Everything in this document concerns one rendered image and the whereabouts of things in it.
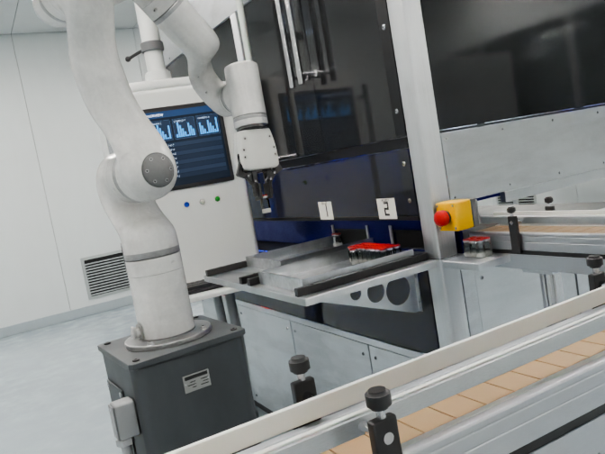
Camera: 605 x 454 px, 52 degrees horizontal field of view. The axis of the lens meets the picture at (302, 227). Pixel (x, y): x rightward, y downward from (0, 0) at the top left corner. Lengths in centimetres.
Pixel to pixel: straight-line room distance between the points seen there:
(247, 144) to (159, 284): 40
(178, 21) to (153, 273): 56
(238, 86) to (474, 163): 66
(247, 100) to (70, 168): 545
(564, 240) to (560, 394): 85
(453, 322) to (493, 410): 108
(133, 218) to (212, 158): 104
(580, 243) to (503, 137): 46
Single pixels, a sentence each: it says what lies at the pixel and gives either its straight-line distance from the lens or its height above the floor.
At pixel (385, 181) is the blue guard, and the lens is 175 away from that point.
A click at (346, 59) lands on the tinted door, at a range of 187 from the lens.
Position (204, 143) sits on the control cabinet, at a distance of 238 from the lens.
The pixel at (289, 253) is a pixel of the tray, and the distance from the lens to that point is 213.
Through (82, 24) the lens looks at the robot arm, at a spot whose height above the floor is 152.
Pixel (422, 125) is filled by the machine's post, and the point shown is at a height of 123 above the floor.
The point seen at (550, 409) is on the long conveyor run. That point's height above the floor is 91.
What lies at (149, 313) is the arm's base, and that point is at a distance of 135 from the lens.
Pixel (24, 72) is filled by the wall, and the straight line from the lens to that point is 698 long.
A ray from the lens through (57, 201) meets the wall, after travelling 685.
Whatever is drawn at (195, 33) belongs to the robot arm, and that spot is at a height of 151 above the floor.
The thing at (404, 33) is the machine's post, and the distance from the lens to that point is 163.
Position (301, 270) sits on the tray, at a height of 89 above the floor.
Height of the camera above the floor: 119
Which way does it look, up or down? 6 degrees down
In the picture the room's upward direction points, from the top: 10 degrees counter-clockwise
